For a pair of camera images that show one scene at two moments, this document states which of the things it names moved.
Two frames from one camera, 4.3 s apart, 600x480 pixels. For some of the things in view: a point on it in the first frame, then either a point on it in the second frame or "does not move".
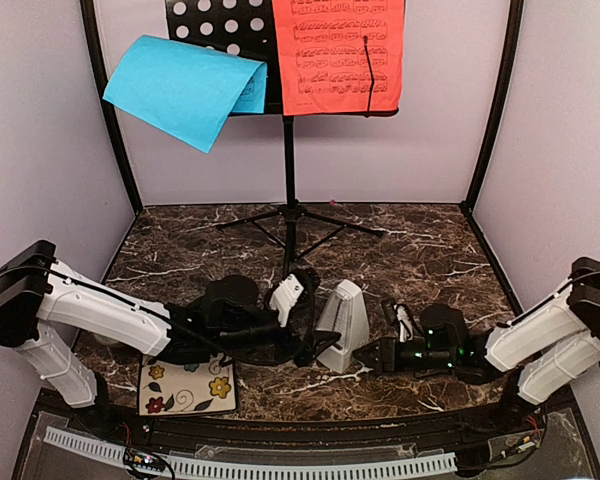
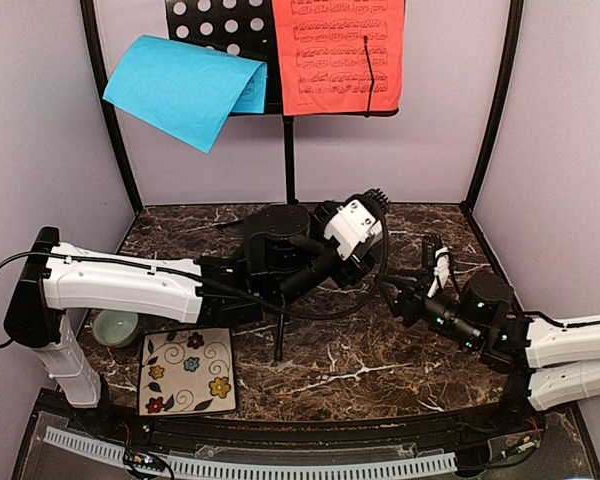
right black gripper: x=388 y=358 to x=408 y=305
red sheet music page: x=323 y=63 does not move
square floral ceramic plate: x=167 y=388 does not move
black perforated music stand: x=246 y=30 does not move
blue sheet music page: x=187 y=90 does not move
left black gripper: x=309 y=347 to x=361 y=267
